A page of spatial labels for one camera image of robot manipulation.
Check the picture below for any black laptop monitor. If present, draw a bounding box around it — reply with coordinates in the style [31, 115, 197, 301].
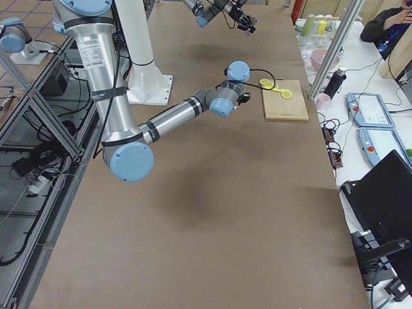
[341, 150, 411, 293]

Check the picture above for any pink bowl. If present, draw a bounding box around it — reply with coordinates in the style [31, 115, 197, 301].
[310, 49, 340, 71]

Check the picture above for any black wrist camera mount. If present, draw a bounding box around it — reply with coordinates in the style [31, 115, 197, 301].
[237, 93, 251, 106]

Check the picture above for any pink cup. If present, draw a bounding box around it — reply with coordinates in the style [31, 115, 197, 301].
[315, 93, 331, 110]

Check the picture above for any upper teach pendant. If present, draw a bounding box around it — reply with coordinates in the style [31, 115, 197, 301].
[346, 93, 395, 129]

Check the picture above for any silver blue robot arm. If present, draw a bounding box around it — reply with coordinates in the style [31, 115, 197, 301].
[183, 0, 258, 35]
[53, 1, 250, 182]

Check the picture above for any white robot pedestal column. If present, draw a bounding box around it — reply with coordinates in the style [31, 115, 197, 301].
[115, 0, 173, 106]

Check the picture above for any green cup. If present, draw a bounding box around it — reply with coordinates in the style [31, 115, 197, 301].
[301, 14, 315, 37]

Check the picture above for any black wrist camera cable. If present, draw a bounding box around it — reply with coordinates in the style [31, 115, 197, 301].
[244, 68, 278, 91]

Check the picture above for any seated person in black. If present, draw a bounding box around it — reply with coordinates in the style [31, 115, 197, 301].
[360, 1, 411, 60]

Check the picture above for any wooden cutting board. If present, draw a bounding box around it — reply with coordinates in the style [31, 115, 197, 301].
[260, 79, 309, 122]

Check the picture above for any yellow cup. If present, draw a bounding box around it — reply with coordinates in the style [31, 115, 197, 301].
[317, 20, 328, 35]

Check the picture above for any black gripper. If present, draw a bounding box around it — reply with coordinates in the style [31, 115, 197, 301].
[229, 3, 258, 34]

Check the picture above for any lower teach pendant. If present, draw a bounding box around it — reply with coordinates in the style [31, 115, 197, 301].
[357, 127, 411, 167]

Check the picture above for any black thermos bottle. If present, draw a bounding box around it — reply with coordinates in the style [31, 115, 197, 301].
[323, 66, 347, 99]

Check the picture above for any clear glass measuring cup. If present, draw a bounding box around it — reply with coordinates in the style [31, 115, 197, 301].
[225, 81, 244, 95]

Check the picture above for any black orange usb hub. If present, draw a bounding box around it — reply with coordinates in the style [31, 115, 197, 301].
[322, 127, 343, 170]

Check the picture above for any aluminium frame post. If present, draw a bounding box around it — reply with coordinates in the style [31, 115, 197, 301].
[308, 0, 365, 101]

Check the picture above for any teach pendant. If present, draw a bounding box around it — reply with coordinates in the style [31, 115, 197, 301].
[357, 127, 411, 167]
[346, 93, 395, 129]

